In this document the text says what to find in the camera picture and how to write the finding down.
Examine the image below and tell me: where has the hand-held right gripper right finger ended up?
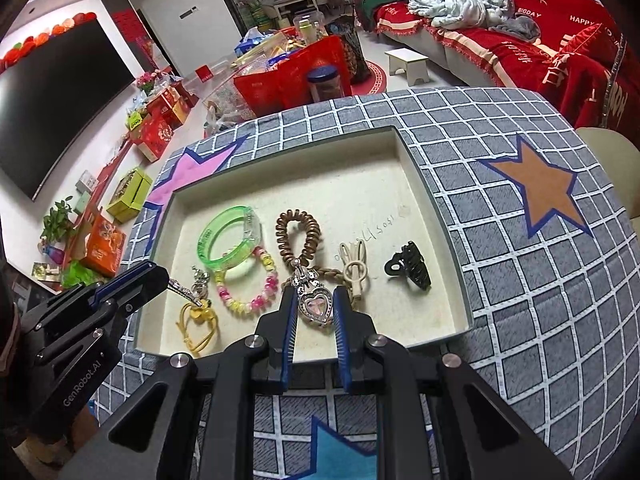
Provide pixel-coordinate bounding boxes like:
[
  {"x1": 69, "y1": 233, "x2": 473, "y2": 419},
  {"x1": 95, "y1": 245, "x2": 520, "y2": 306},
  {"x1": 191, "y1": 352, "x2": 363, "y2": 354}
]
[{"x1": 332, "y1": 287, "x2": 576, "y2": 480}]

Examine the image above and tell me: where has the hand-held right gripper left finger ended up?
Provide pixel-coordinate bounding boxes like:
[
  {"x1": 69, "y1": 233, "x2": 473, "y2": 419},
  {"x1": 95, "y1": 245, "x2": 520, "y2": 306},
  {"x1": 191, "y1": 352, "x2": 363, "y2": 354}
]
[{"x1": 60, "y1": 287, "x2": 299, "y2": 480}]

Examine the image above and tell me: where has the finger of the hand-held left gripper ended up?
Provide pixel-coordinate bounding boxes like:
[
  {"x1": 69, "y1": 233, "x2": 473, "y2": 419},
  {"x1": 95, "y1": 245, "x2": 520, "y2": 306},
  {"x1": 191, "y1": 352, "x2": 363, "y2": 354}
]
[
  {"x1": 92, "y1": 261, "x2": 157, "y2": 307},
  {"x1": 106, "y1": 265, "x2": 172, "y2": 317}
]

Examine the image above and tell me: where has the silver heart keychain with stars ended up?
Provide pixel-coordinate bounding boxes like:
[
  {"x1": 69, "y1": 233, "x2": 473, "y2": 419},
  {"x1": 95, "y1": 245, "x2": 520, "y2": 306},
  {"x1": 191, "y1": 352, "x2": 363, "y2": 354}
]
[{"x1": 292, "y1": 259, "x2": 335, "y2": 331}]

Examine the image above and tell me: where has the yellow sunflower hair tie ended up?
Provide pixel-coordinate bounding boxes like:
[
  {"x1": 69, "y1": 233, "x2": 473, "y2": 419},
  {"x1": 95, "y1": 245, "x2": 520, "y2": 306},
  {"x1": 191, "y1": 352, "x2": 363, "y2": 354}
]
[{"x1": 179, "y1": 297, "x2": 221, "y2": 353}]

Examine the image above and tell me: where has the beige hair clip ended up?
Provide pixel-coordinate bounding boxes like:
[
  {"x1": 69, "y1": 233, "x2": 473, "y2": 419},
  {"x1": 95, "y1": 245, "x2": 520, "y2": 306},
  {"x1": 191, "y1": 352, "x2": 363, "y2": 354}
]
[{"x1": 337, "y1": 241, "x2": 371, "y2": 303}]

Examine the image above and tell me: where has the brown braided hair tie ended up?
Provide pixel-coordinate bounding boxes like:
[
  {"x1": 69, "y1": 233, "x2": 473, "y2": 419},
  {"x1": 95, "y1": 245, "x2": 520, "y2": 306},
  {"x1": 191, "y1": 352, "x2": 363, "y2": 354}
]
[{"x1": 287, "y1": 266, "x2": 346, "y2": 291}]

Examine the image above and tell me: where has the green transparent bangle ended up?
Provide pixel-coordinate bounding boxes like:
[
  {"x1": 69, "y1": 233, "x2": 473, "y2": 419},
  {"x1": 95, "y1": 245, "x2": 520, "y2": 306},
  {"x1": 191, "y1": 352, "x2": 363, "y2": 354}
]
[{"x1": 197, "y1": 205, "x2": 263, "y2": 281}]

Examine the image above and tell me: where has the brown spiral hair tie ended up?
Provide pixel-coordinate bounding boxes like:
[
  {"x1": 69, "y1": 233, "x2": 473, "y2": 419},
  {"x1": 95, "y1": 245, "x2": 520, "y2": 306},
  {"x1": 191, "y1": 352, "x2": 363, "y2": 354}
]
[{"x1": 275, "y1": 210, "x2": 322, "y2": 273}]

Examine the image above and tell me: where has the green jewelry tray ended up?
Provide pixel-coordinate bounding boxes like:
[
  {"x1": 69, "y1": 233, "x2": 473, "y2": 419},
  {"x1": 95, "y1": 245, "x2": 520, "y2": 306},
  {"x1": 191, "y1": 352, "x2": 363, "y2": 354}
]
[{"x1": 131, "y1": 125, "x2": 473, "y2": 358}]

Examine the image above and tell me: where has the orange snack box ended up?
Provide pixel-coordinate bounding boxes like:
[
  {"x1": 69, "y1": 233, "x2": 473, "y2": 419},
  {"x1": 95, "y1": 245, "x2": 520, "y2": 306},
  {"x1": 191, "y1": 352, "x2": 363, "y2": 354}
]
[{"x1": 80, "y1": 215, "x2": 127, "y2": 277}]

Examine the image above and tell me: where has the green plastic packet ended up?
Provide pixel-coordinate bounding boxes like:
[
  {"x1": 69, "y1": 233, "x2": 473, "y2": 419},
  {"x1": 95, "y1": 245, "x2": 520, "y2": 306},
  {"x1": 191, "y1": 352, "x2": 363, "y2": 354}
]
[{"x1": 62, "y1": 260, "x2": 113, "y2": 291}]

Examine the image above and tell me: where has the green cardboard box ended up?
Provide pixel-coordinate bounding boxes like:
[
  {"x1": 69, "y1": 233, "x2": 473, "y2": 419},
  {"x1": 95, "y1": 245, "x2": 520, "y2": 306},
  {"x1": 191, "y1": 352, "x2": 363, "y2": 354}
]
[{"x1": 106, "y1": 167, "x2": 153, "y2": 223}]

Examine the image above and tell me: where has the potted green plant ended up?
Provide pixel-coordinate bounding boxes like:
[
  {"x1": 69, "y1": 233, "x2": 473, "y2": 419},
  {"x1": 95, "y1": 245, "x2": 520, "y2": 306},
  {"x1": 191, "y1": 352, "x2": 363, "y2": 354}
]
[{"x1": 40, "y1": 200, "x2": 76, "y2": 251}]

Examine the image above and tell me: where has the black claw hair clip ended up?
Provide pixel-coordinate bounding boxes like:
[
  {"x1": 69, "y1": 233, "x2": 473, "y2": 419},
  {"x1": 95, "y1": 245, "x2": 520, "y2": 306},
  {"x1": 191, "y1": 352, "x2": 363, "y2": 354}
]
[{"x1": 384, "y1": 241, "x2": 432, "y2": 291}]

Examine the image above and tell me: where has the red gift box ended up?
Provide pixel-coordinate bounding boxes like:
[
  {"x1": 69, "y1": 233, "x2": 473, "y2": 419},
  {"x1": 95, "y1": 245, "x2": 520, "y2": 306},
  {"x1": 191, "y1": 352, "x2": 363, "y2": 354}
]
[
  {"x1": 131, "y1": 110, "x2": 173, "y2": 161},
  {"x1": 150, "y1": 82, "x2": 198, "y2": 126}
]

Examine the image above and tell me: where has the black television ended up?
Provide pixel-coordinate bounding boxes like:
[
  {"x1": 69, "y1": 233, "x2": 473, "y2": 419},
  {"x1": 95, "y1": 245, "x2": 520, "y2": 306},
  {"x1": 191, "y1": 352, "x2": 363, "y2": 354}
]
[{"x1": 0, "y1": 22, "x2": 136, "y2": 201}]

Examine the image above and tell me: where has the grey checked star tablecloth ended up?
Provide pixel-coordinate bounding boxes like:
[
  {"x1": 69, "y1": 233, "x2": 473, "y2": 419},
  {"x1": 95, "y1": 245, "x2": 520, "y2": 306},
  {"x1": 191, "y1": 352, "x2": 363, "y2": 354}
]
[{"x1": 92, "y1": 87, "x2": 638, "y2": 480}]

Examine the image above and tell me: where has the row of coloured pompoms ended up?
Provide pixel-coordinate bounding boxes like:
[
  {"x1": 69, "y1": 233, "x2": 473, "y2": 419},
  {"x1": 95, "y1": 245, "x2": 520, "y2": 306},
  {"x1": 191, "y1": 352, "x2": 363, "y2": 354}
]
[{"x1": 0, "y1": 10, "x2": 98, "y2": 73}]

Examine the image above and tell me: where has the jar with blue lid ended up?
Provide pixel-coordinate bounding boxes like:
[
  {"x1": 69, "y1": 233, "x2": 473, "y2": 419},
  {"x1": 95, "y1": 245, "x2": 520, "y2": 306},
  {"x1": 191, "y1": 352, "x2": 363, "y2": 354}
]
[{"x1": 306, "y1": 66, "x2": 346, "y2": 103}]

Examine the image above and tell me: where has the red gift bag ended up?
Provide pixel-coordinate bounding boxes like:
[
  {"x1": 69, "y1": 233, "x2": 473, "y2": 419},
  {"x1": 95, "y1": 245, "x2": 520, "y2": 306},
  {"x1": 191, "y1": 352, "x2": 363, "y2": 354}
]
[{"x1": 234, "y1": 36, "x2": 351, "y2": 117}]

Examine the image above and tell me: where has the round red mat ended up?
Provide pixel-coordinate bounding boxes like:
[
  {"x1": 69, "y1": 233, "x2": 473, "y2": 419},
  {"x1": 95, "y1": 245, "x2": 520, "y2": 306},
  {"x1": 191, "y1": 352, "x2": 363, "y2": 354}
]
[{"x1": 350, "y1": 60, "x2": 388, "y2": 98}]

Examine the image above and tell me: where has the small white stool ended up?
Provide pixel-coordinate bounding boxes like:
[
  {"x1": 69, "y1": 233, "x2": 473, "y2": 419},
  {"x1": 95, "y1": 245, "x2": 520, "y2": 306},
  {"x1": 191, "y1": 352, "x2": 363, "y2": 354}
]
[{"x1": 384, "y1": 47, "x2": 432, "y2": 86}]

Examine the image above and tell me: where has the clear plastic jar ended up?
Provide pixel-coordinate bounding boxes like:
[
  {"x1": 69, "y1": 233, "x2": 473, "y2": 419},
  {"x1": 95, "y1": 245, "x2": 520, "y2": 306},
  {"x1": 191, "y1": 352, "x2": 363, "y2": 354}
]
[{"x1": 292, "y1": 10, "x2": 326, "y2": 43}]

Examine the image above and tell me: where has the white table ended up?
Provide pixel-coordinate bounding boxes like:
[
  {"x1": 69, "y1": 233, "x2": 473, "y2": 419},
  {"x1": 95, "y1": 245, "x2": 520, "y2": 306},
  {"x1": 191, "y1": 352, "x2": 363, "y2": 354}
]
[{"x1": 262, "y1": 0, "x2": 321, "y2": 16}]

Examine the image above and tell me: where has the green garment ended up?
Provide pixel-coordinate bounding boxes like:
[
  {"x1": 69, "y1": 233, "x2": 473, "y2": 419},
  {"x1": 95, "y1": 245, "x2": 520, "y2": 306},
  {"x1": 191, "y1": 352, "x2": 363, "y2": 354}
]
[{"x1": 356, "y1": 0, "x2": 426, "y2": 31}]

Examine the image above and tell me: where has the red covered sofa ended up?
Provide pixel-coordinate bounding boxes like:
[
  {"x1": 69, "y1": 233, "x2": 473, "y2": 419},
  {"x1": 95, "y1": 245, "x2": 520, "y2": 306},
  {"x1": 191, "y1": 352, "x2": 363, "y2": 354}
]
[{"x1": 375, "y1": 0, "x2": 636, "y2": 128}]

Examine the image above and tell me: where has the pile of light clothes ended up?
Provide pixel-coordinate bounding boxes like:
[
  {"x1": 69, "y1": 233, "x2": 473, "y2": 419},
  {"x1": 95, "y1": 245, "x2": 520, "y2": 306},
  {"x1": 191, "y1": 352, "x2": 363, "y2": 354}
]
[{"x1": 407, "y1": 0, "x2": 516, "y2": 30}]

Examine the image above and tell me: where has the grey garment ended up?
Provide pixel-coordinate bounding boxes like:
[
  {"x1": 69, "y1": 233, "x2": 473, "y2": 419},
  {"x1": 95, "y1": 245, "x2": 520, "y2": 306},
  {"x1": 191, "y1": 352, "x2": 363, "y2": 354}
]
[{"x1": 500, "y1": 15, "x2": 543, "y2": 41}]

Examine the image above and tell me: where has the pink yellow beaded bracelet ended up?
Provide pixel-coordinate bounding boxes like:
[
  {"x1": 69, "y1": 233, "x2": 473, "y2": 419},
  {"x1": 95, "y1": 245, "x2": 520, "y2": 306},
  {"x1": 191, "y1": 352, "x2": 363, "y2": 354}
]
[{"x1": 214, "y1": 246, "x2": 280, "y2": 318}]

